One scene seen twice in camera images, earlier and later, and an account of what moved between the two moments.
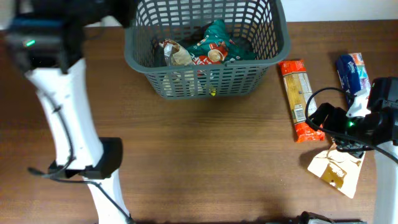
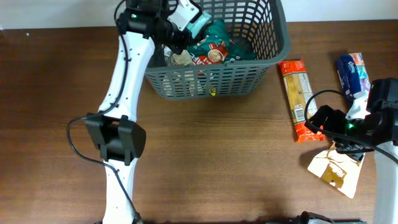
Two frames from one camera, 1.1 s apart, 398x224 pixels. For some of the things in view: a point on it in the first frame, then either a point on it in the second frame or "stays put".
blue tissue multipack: [352, 74] stays put
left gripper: [127, 16] to [180, 44]
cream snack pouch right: [339, 168] stays put
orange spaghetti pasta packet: [297, 86] stays put
